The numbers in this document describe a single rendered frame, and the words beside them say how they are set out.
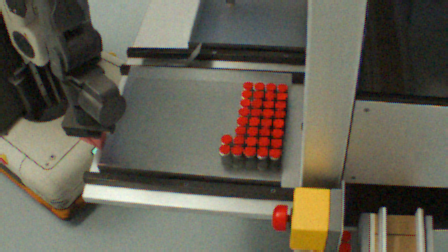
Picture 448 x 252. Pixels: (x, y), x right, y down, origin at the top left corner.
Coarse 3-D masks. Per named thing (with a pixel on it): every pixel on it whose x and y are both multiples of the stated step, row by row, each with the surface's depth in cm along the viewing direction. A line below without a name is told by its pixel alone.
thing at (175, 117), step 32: (128, 96) 115; (160, 96) 114; (192, 96) 114; (224, 96) 113; (288, 96) 112; (128, 128) 110; (160, 128) 109; (192, 128) 108; (224, 128) 108; (128, 160) 105; (160, 160) 104; (192, 160) 103
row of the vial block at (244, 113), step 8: (248, 88) 108; (248, 96) 106; (240, 104) 105; (248, 104) 105; (240, 112) 104; (248, 112) 104; (240, 120) 103; (248, 120) 105; (240, 128) 102; (240, 136) 100; (240, 144) 99; (232, 152) 98; (240, 152) 98; (232, 160) 100; (240, 160) 99; (240, 168) 101
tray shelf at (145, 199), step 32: (160, 0) 136; (192, 0) 135; (160, 32) 128; (128, 64) 122; (192, 64) 120; (224, 64) 119; (256, 64) 119; (288, 64) 118; (288, 128) 107; (96, 160) 105; (288, 160) 102; (96, 192) 101; (128, 192) 100; (160, 192) 100
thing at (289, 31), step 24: (216, 0) 133; (240, 0) 133; (264, 0) 132; (288, 0) 132; (216, 24) 128; (240, 24) 127; (264, 24) 126; (288, 24) 126; (216, 48) 120; (240, 48) 119; (264, 48) 118; (288, 48) 117
